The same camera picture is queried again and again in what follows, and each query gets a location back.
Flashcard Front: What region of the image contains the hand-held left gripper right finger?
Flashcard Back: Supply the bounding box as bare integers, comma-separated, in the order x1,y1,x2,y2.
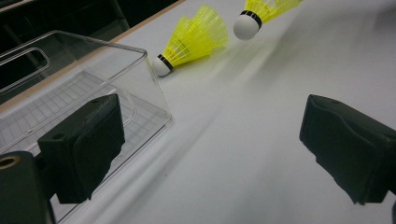
299,93,396,206

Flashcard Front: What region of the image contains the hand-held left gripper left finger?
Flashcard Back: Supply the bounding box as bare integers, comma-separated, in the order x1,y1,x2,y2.
36,92,126,205

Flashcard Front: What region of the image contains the clear plastic box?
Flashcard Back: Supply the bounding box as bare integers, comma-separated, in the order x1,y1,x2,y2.
0,29,173,224

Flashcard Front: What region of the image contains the yellow shuttlecock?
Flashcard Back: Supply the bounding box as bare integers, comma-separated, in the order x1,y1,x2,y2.
150,4,229,77
233,0,304,42

